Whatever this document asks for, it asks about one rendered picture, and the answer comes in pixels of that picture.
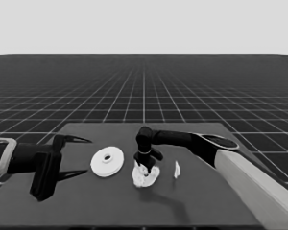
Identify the large thick white disc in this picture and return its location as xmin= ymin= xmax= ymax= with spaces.
xmin=89 ymin=146 xmax=125 ymax=178

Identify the white round carrier with pins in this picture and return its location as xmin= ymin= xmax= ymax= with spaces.
xmin=132 ymin=159 xmax=161 ymax=189

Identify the small white T-shaped piece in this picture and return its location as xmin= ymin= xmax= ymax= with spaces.
xmin=173 ymin=160 xmax=182 ymax=180

